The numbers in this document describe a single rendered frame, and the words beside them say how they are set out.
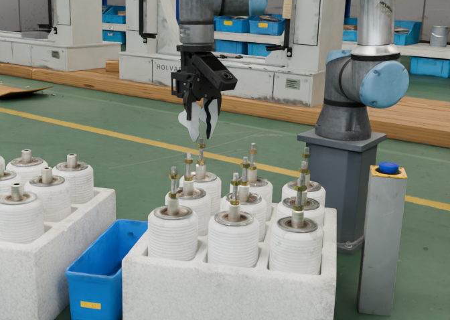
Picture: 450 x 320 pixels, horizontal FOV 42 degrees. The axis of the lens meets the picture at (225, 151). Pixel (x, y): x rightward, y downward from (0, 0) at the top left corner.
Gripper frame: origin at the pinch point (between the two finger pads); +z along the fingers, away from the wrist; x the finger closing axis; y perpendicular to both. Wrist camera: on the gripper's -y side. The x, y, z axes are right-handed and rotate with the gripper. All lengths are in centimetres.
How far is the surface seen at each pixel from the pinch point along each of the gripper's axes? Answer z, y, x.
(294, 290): 20.0, -37.6, 10.1
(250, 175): 8.6, -9.1, -5.9
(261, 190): 11.0, -13.0, -5.6
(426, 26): 11, 391, -745
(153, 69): 14, 219, -134
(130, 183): 34, 73, -25
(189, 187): 8.3, -7.8, 10.3
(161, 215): 9.7, -14.2, 21.9
